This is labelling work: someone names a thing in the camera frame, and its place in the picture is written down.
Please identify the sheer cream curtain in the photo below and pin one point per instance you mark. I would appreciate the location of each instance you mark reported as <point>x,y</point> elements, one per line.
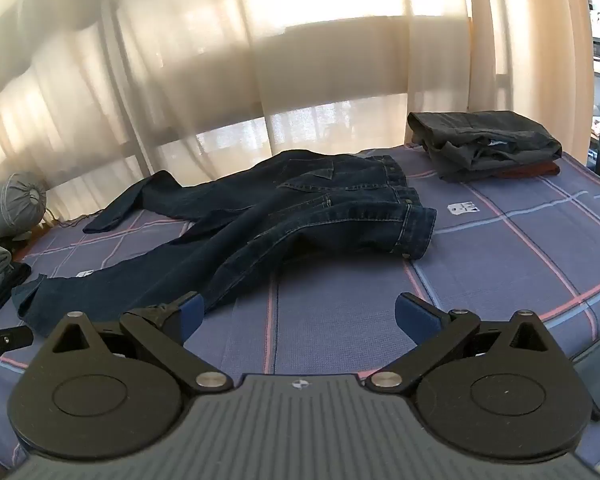
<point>230,60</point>

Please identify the rust red folded garment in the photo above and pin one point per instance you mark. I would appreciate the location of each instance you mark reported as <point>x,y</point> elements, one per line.
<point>530,170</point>

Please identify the dark grey folded pants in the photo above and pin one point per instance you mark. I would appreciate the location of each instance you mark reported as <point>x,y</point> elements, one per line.
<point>485,140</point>

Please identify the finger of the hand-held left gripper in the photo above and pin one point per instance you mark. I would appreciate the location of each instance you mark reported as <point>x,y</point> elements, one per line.
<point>5,341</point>

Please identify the purple plaid bed sheet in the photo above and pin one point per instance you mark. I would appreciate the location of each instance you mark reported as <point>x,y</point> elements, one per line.
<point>480,270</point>

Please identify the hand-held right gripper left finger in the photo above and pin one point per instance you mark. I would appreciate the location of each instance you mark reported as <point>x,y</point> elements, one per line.
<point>192,312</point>

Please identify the white fabric label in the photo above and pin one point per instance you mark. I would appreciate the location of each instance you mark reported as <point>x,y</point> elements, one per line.
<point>85,274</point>
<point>463,208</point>

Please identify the dark blue denim pants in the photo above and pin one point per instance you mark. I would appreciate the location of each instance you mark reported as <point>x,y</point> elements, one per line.
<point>280,220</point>

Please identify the grey bolster pillow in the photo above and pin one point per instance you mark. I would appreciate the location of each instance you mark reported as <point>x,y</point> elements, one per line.
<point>15,205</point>

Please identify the black tablet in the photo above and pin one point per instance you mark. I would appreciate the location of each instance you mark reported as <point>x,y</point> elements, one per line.
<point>597,375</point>

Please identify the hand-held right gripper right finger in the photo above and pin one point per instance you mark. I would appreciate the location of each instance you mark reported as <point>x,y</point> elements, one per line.
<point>415,316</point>

